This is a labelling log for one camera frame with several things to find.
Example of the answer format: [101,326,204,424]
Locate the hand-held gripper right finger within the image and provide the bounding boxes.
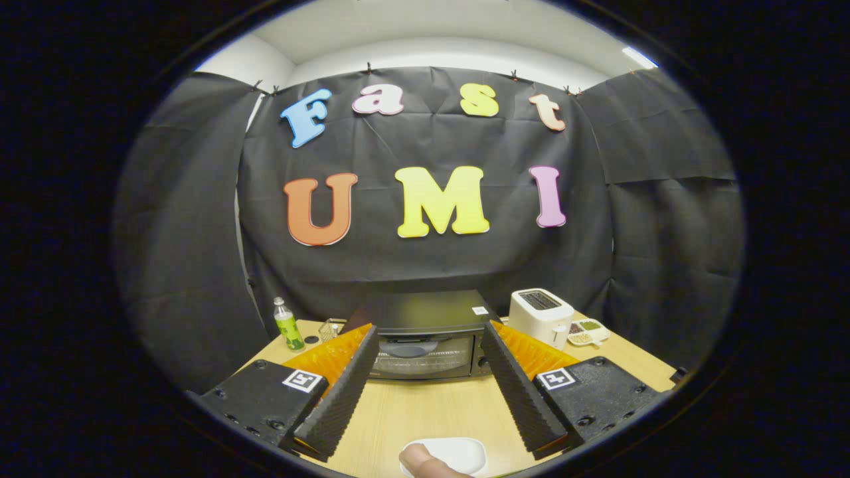
[479,321,665,461]

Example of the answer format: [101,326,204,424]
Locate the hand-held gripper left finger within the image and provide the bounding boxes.
[193,323,381,463]

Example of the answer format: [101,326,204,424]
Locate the black toaster oven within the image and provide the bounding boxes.
[342,289,502,381]

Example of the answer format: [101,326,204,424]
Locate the white pop-up toaster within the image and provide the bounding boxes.
[509,288,576,350]

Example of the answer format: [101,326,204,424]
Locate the white square plate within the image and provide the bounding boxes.
[399,437,489,477]

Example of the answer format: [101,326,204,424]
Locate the green label plastic bottle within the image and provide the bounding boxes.
[273,297,305,351]

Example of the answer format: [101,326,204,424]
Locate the white divided snack dish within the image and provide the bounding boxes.
[566,318,612,347]

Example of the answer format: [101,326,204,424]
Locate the black backdrop cloth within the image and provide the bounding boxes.
[113,66,744,392]

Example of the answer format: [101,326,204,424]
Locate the small ceiling light panel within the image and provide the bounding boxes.
[622,46,659,70]

